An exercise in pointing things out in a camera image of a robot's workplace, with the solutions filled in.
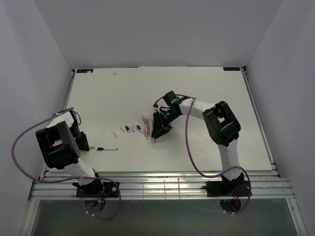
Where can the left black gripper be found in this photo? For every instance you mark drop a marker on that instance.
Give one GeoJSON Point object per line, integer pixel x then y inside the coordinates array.
{"type": "Point", "coordinates": [83, 144]}

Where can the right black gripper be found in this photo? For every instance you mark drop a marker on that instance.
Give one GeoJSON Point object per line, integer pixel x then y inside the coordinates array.
{"type": "Point", "coordinates": [158, 129]}

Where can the grey silver pen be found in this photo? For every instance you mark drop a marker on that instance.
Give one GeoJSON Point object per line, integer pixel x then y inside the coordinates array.
{"type": "Point", "coordinates": [147, 127]}

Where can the red pen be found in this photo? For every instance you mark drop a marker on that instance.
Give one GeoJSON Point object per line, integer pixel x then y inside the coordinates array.
{"type": "Point", "coordinates": [144, 126]}

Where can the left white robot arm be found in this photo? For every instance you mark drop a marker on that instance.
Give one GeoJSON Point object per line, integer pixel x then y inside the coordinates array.
{"type": "Point", "coordinates": [61, 143]}

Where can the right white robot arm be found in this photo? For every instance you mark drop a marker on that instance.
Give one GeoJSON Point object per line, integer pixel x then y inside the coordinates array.
{"type": "Point", "coordinates": [223, 128]}

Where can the left blue corner label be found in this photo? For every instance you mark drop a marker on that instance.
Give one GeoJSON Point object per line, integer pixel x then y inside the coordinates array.
{"type": "Point", "coordinates": [84, 71]}

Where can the blue corner label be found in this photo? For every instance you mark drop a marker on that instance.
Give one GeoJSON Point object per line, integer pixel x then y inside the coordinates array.
{"type": "Point", "coordinates": [231, 68]}
{"type": "Point", "coordinates": [84, 71]}

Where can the right blue corner label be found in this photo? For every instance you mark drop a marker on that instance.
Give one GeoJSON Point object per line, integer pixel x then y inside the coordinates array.
{"type": "Point", "coordinates": [231, 68]}

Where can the aluminium rail frame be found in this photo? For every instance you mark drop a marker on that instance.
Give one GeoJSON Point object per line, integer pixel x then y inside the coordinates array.
{"type": "Point", "coordinates": [162, 186]}

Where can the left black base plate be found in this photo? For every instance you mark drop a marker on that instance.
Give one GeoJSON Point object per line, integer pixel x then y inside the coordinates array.
{"type": "Point", "coordinates": [109, 191]}

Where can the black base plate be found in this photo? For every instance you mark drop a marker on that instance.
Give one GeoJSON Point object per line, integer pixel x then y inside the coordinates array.
{"type": "Point", "coordinates": [109, 191]}
{"type": "Point", "coordinates": [221, 189]}

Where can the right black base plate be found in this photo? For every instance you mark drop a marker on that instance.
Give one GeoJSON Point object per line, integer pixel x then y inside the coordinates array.
{"type": "Point", "coordinates": [221, 189]}

